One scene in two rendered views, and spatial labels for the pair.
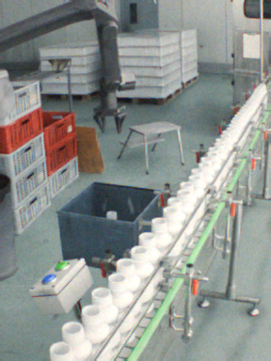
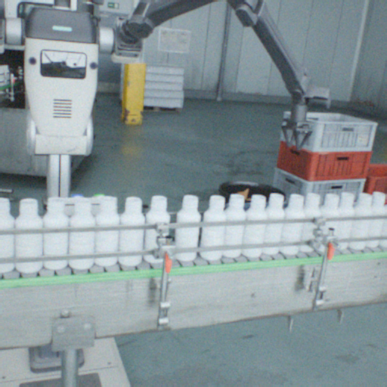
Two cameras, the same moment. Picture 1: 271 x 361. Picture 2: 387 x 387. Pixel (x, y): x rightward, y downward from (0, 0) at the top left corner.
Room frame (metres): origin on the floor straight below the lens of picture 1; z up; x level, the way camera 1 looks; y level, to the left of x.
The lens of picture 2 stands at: (0.24, -0.85, 1.53)
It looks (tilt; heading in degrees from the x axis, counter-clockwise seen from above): 18 degrees down; 45
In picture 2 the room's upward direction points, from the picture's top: 6 degrees clockwise
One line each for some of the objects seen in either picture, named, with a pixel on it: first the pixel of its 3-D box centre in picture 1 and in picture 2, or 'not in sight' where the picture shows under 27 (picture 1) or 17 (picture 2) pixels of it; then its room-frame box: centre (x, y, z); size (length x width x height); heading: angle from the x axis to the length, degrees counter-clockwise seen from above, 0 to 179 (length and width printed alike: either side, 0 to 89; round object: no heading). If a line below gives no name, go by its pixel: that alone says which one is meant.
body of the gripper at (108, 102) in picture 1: (108, 102); (298, 115); (1.66, 0.08, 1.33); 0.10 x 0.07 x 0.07; 67
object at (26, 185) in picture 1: (10, 180); not in sight; (3.51, 1.01, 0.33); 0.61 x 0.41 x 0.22; 163
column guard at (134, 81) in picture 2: not in sight; (133, 92); (5.56, 6.28, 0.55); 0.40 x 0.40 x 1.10; 67
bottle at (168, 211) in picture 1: (170, 238); (213, 227); (1.10, -0.09, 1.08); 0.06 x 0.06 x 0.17
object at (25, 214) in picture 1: (14, 205); not in sight; (3.51, 1.01, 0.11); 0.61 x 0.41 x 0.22; 163
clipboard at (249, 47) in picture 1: (251, 45); not in sight; (5.43, -1.46, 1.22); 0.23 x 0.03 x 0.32; 67
